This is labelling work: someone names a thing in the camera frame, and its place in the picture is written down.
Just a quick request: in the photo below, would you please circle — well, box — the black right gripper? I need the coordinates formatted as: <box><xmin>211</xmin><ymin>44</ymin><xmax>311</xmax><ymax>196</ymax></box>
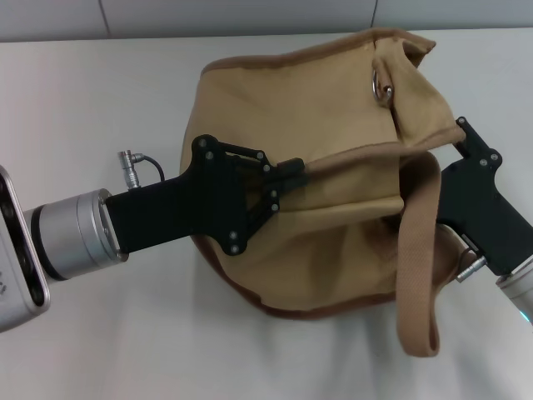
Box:
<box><xmin>435</xmin><ymin>117</ymin><xmax>533</xmax><ymax>277</ymax></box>

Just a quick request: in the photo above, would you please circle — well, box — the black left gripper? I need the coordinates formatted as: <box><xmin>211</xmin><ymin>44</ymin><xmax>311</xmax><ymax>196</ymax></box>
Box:
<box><xmin>105</xmin><ymin>133</ymin><xmax>310</xmax><ymax>256</ymax></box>

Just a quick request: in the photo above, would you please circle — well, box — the khaki canvas food bag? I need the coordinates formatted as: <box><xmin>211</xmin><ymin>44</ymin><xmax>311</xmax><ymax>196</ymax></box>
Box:
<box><xmin>182</xmin><ymin>27</ymin><xmax>466</xmax><ymax>348</ymax></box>

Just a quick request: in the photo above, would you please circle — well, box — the silver metal bag ring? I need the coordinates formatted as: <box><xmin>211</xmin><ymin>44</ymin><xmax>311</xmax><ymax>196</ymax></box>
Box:
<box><xmin>370</xmin><ymin>67</ymin><xmax>396</xmax><ymax>104</ymax></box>

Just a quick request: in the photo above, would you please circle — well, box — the right gripper connector cable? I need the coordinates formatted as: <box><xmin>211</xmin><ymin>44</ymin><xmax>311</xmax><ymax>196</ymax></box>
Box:
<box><xmin>456</xmin><ymin>235</ymin><xmax>487</xmax><ymax>285</ymax></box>

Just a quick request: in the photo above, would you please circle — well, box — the gripper connector cable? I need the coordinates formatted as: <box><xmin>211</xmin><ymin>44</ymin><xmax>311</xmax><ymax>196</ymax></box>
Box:
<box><xmin>456</xmin><ymin>235</ymin><xmax>487</xmax><ymax>285</ymax></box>
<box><xmin>117</xmin><ymin>152</ymin><xmax>167</xmax><ymax>191</ymax></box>

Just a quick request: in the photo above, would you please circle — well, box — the left gripper connector cable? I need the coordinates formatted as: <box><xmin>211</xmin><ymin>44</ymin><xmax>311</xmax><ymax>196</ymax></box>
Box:
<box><xmin>117</xmin><ymin>152</ymin><xmax>167</xmax><ymax>191</ymax></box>

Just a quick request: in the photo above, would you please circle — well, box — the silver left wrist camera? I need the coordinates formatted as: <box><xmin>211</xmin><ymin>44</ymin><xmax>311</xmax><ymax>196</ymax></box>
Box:
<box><xmin>0</xmin><ymin>165</ymin><xmax>52</xmax><ymax>334</ymax></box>

